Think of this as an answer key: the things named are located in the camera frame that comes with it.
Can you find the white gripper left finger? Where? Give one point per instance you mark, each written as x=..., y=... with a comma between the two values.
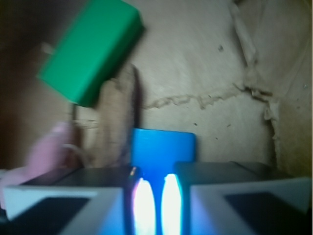
x=86, y=201

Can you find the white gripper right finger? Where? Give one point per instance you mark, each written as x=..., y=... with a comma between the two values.
x=243, y=198

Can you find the blue wooden block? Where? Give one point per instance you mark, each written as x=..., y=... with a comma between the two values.
x=156, y=152

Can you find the green wooden block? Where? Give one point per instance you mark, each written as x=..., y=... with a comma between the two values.
x=92, y=50

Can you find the pink plush bunny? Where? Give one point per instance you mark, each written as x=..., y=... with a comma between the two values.
x=53, y=151

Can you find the torn brown paper scrap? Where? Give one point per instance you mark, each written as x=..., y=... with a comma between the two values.
x=116, y=109

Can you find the brown paper bag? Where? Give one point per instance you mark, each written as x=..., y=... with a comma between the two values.
x=236, y=73

